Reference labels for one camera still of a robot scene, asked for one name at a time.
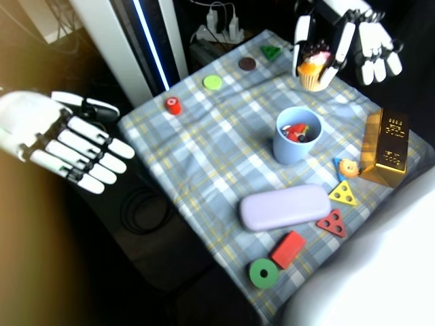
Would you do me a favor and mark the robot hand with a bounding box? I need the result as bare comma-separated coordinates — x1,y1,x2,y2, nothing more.
292,0,404,89
0,90,136,195

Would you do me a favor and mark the flower shaped biscuit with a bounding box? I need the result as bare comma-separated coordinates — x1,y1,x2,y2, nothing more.
338,158,360,179

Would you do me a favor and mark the white plug adapter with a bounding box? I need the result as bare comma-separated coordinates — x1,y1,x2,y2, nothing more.
228,12,241,35
206,8,219,31

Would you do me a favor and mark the green triangle block with holes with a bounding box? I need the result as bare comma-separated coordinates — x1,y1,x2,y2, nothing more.
260,44,283,62

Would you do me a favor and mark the black low cabinet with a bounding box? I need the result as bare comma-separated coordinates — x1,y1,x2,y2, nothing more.
64,169,218,293

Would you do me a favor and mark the lilac glasses case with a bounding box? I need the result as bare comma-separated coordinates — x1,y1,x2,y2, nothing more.
239,183,332,233

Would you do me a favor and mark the blue yellow plaid cloth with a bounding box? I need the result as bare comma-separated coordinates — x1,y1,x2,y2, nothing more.
117,29,435,325

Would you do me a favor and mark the light blue plastic cup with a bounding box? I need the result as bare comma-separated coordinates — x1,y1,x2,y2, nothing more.
272,106,323,166

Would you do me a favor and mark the green ring stacking toy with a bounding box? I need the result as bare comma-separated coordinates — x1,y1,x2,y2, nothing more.
248,257,280,290

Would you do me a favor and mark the red triangle block with holes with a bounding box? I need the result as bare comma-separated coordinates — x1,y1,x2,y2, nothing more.
315,209,347,238

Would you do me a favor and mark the shiny gold bar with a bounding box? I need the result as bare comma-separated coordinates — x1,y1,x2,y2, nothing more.
358,107,410,189

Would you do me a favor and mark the white pillar with blue light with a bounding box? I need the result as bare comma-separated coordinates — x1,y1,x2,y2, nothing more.
69,0,190,108

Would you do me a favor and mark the red cylinder with white mark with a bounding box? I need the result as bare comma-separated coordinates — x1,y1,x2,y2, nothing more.
164,96,184,115

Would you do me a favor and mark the red rectangular block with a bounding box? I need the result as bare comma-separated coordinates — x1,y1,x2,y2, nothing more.
269,230,307,270

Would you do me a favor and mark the chocolate ball cupcake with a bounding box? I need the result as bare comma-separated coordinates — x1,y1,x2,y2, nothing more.
297,40,336,92

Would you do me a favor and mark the brown sandwich cookie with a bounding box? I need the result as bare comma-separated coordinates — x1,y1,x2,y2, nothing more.
237,56,257,71

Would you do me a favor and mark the green sandwich cookie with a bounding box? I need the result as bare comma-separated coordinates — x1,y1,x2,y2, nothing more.
203,74,224,91

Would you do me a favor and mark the white power strip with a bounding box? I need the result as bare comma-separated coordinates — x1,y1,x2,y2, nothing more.
190,23,245,44

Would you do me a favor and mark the black coiled cable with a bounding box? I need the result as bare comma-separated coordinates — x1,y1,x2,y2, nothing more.
120,188,171,235

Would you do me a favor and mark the yellow triangle block with holes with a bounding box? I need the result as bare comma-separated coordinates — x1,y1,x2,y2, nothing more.
328,179,359,207

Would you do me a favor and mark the blue triangle block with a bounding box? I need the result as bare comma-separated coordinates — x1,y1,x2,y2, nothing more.
332,157,347,183

